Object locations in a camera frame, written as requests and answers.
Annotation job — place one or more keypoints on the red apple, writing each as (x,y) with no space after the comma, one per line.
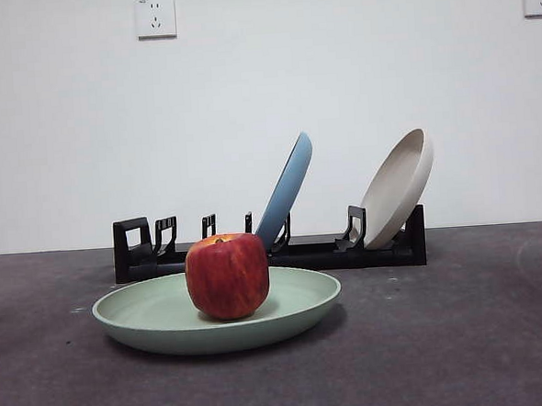
(227,279)

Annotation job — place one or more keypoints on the green plate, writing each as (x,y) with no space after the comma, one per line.
(145,321)

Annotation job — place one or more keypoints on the blue plate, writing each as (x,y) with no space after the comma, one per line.
(288,183)

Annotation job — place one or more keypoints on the black plate rack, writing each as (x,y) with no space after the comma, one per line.
(371,256)

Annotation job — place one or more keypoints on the beige plate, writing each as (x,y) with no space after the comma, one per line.
(399,186)

